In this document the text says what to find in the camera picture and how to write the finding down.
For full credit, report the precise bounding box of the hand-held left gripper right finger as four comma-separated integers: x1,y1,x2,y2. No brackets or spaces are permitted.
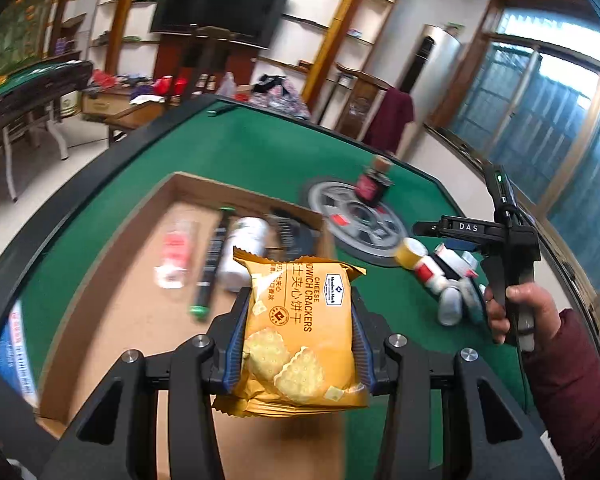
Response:
348,287,563,480

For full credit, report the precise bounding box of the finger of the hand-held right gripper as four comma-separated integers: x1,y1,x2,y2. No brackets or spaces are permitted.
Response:
412,216,506,241

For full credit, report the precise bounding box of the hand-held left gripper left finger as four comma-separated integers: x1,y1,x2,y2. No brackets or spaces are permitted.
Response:
40,287,254,480

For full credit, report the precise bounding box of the yellow tape roll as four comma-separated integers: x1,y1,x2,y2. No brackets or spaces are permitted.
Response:
394,237,429,269

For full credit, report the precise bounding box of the yellow cracker packet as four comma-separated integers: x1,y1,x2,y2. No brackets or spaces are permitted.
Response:
212,246,371,418

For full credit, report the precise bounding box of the cardboard box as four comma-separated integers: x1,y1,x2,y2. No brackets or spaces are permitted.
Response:
37,172,348,480

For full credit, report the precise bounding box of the person's right forearm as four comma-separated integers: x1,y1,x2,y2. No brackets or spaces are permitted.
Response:
522,310,600,480

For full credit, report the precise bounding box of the person's right hand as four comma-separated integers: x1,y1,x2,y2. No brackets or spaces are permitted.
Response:
482,282,561,346

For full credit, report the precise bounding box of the white bottle with red label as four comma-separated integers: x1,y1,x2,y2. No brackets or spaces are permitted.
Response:
414,255,452,296

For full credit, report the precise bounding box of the small white bottle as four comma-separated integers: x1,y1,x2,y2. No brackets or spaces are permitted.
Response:
437,285,464,326

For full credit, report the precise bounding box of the black marker with green cap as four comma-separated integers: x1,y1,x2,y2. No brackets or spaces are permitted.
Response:
189,206,232,320

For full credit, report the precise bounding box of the dark red ink bottle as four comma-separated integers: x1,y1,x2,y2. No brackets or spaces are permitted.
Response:
355,156,395,207

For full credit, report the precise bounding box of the white plastic bottle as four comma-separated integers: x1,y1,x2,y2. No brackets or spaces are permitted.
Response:
217,216,271,293

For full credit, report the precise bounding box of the clear packet with red print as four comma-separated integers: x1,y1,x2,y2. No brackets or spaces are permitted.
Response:
154,220,201,288

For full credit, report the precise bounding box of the black foil packet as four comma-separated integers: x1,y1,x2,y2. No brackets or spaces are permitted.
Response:
267,208,315,261

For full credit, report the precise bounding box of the round grey wheel-pattern disc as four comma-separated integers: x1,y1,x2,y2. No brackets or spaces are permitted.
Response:
305,176,411,267

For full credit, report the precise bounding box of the maroon garment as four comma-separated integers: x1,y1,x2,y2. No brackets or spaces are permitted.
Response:
362,86,415,156

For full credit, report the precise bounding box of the wooden framed window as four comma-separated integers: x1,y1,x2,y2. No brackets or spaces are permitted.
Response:
450,0,600,316

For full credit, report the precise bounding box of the wooden armchair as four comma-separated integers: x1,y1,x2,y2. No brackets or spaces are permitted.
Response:
330,62,396,136

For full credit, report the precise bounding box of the silver standing air conditioner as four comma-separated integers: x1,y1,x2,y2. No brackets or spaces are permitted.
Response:
397,24,463,97

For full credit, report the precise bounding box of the floral cloth pile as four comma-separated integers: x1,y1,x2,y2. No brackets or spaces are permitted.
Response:
252,75,311,121

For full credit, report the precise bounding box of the blue and white printed sheet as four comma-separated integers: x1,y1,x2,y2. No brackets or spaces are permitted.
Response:
0,300,38,406

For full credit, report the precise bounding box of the low wooden table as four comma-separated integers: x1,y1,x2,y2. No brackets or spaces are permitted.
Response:
105,100,181,146

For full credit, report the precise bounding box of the dark wooden chair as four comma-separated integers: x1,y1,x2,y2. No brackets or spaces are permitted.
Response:
180,26,238,101

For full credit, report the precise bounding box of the black flat television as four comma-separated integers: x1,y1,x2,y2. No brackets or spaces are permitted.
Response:
150,0,293,50

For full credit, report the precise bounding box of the green-topped folding table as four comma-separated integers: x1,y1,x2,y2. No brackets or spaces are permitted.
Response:
0,59,93,201

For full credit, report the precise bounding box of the flower wall mural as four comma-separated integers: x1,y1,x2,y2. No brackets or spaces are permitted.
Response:
0,0,63,81

